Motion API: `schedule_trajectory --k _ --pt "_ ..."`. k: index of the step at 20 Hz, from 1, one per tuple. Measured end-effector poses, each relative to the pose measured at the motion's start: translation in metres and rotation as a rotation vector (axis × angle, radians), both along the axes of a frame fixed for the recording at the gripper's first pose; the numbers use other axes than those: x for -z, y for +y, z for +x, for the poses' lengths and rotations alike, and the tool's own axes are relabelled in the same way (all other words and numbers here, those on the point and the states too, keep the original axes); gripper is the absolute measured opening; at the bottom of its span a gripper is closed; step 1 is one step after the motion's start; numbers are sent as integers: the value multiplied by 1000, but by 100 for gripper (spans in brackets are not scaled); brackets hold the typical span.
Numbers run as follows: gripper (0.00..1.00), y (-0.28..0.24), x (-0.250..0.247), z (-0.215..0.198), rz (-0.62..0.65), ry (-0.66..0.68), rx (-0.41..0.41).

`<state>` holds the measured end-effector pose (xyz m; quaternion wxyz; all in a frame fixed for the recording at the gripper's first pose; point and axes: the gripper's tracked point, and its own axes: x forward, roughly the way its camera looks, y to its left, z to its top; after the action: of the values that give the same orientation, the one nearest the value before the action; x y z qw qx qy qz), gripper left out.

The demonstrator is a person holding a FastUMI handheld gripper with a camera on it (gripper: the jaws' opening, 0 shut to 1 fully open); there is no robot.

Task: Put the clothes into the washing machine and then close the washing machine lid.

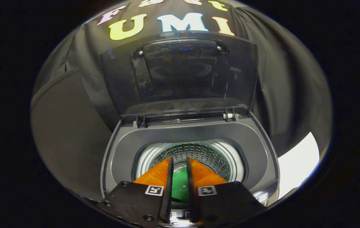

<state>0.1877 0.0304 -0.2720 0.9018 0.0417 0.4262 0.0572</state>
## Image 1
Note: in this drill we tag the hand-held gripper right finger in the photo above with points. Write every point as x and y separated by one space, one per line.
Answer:
191 196

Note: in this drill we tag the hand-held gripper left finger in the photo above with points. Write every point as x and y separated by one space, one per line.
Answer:
168 196

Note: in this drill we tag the green polo shirt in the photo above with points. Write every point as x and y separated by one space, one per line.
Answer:
180 186

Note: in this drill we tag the grey washing machine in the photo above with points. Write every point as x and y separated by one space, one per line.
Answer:
192 133

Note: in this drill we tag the grey cabinet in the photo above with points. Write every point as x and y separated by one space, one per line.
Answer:
69 133

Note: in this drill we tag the black backdrop cloth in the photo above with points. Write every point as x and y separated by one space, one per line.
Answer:
287 95

